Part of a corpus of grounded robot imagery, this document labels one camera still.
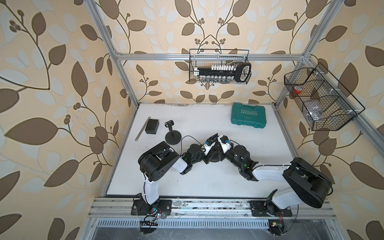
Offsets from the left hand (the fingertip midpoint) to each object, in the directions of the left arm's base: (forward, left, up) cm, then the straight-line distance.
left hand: (213, 147), depth 90 cm
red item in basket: (+25, -49, +25) cm, 60 cm away
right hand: (0, 0, +5) cm, 5 cm away
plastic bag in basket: (+7, -47, +28) cm, 56 cm away
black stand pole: (-3, +1, +16) cm, 16 cm away
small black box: (+18, +42, -4) cm, 46 cm away
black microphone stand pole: (+7, +26, +13) cm, 30 cm away
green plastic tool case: (+27, -28, -1) cm, 39 cm away
